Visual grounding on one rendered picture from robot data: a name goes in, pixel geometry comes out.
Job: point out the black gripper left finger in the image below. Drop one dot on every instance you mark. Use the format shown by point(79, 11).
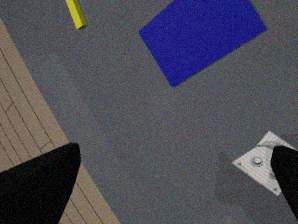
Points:
point(37, 191)

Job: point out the dark blue flat rectangular plate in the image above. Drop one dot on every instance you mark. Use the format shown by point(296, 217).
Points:
point(188, 35)

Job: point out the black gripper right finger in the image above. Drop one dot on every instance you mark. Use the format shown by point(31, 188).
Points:
point(284, 164)

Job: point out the yellow square rod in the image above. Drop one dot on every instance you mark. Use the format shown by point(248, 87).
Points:
point(76, 14)

